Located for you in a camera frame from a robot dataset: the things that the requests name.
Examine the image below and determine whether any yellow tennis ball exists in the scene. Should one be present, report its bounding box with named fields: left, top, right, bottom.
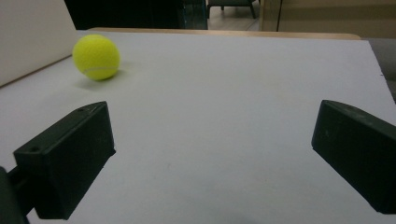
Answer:
left=72, top=34, right=121, bottom=81

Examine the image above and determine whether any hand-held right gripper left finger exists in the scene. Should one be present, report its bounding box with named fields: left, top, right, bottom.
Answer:
left=12, top=101, right=117, bottom=220

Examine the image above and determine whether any white upright board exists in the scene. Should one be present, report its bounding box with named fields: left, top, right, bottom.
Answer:
left=0, top=0, right=78, bottom=88

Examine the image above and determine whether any dark chair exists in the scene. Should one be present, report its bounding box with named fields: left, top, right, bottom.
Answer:
left=206, top=0, right=261, bottom=20

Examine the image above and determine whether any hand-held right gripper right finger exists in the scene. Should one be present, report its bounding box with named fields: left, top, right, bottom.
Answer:
left=311, top=99, right=396, bottom=215

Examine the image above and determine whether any beige cabinet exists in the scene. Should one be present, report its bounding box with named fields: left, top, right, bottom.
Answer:
left=259, top=0, right=396, bottom=39

